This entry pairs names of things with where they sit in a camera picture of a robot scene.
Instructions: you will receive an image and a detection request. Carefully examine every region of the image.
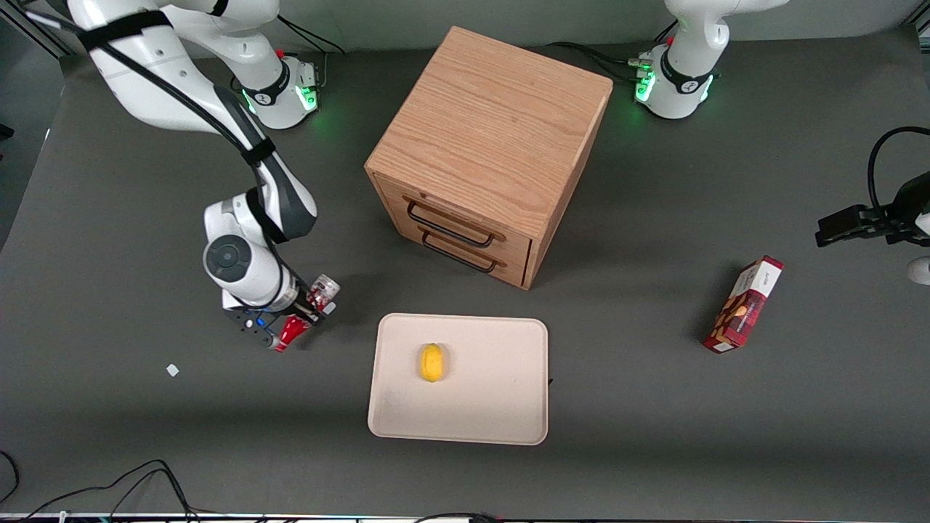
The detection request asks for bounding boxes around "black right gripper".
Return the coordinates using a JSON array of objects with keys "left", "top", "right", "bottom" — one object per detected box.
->
[{"left": 286, "top": 288, "right": 338, "bottom": 325}]

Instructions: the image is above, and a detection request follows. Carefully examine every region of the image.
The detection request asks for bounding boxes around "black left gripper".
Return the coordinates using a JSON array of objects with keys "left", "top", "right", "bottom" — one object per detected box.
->
[{"left": 814, "top": 171, "right": 930, "bottom": 248}]

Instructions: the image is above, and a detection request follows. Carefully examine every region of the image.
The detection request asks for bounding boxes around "red coke bottle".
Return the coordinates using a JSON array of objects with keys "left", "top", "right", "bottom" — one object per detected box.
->
[{"left": 275, "top": 275, "right": 341, "bottom": 354}]

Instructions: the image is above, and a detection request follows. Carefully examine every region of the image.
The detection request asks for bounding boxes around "beige plastic tray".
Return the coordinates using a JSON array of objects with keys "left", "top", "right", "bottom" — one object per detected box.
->
[{"left": 367, "top": 313, "right": 549, "bottom": 446}]

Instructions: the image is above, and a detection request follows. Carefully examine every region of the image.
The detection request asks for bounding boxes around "yellow lemon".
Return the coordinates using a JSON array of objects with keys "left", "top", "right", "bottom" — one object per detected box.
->
[{"left": 418, "top": 343, "right": 446, "bottom": 383}]

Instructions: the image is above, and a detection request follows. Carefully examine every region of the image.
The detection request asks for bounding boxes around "red cookie box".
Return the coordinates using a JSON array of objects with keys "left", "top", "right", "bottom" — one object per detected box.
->
[{"left": 703, "top": 255, "right": 785, "bottom": 354}]

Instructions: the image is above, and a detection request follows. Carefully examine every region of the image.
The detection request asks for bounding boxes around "wooden drawer cabinet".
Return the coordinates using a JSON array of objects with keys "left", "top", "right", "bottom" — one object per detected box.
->
[{"left": 365, "top": 26, "right": 613, "bottom": 291}]

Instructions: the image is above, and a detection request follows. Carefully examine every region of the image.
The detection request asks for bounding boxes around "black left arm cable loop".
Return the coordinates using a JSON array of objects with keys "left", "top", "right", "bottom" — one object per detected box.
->
[{"left": 867, "top": 126, "right": 930, "bottom": 211}]

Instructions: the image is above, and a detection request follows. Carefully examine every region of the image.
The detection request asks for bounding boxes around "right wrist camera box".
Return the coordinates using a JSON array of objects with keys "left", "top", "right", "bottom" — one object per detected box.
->
[{"left": 222, "top": 307, "right": 283, "bottom": 352}]

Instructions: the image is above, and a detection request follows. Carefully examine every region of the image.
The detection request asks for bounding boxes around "black metal drawer handle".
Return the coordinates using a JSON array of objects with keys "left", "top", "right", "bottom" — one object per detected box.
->
[
  {"left": 421, "top": 231, "right": 499, "bottom": 275},
  {"left": 406, "top": 200, "right": 497, "bottom": 249}
]

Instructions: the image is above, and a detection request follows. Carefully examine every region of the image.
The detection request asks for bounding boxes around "black floor cable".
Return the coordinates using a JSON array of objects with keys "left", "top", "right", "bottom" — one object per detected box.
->
[
  {"left": 0, "top": 450, "right": 20, "bottom": 506},
  {"left": 414, "top": 511, "right": 509, "bottom": 523},
  {"left": 22, "top": 458, "right": 219, "bottom": 521}
]

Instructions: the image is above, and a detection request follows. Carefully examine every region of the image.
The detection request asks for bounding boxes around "black right base cable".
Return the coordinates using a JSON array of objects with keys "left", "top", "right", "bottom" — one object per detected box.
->
[{"left": 279, "top": 15, "right": 347, "bottom": 57}]

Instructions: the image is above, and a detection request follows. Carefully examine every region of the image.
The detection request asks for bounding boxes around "dark metal frame bar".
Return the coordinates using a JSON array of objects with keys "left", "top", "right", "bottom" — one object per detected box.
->
[{"left": 0, "top": 0, "right": 75, "bottom": 59}]

